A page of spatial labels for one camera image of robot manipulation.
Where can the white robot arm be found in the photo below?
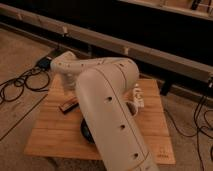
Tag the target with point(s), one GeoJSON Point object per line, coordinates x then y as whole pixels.
{"type": "Point", "coordinates": [99, 85]}

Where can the black power adapter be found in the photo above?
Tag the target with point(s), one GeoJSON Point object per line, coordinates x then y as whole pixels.
{"type": "Point", "coordinates": [44, 63]}

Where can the black round bowl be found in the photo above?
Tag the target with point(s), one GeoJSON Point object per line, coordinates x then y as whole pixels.
{"type": "Point", "coordinates": [86, 132]}

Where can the long wooden beam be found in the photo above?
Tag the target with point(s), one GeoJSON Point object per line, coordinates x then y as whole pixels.
{"type": "Point", "coordinates": [177, 64]}

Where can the dark rectangular eraser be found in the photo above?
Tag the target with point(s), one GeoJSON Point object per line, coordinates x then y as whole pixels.
{"type": "Point", "coordinates": [67, 107]}

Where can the wooden board table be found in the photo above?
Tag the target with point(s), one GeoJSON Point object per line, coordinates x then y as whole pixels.
{"type": "Point", "coordinates": [58, 135]}

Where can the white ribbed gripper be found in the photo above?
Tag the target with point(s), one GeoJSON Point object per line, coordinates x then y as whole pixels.
{"type": "Point", "coordinates": [69, 82]}

